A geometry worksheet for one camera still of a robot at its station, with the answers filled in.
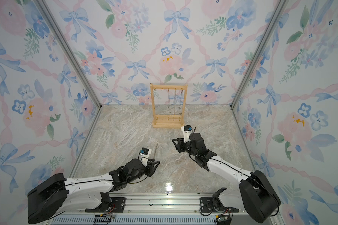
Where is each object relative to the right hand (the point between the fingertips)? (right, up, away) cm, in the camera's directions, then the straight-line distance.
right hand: (176, 139), depth 84 cm
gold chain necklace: (-5, +27, +39) cm, 47 cm away
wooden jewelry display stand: (-5, +11, +21) cm, 24 cm away
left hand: (-10, -13, -3) cm, 16 cm away
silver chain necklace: (-13, -6, +14) cm, 20 cm away
